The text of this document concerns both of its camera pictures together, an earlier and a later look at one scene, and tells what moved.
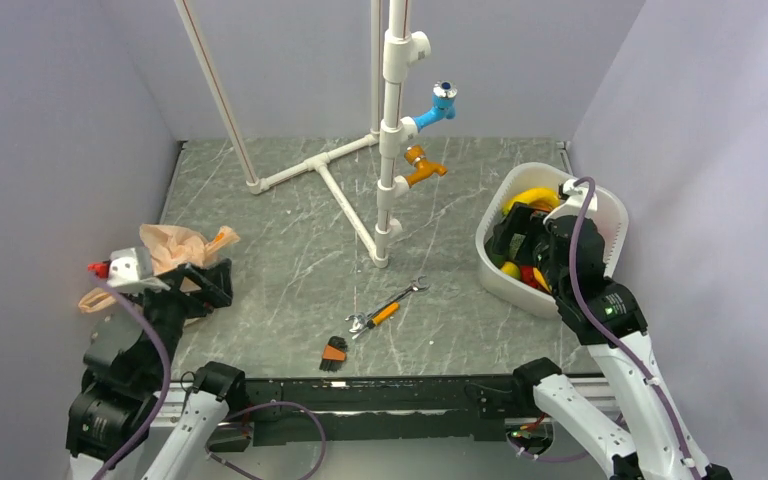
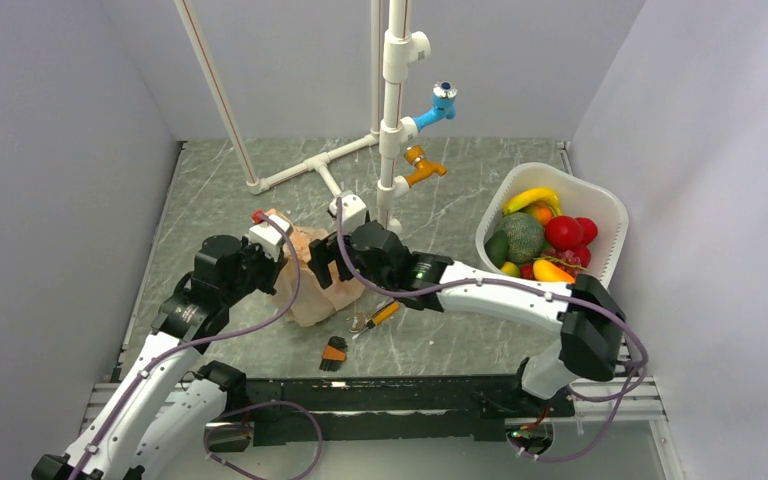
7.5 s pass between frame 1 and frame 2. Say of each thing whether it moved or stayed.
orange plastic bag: moved
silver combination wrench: stayed
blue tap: stayed
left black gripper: moved
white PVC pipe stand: stayed
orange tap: stayed
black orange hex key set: stayed
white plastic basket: stayed
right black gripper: moved
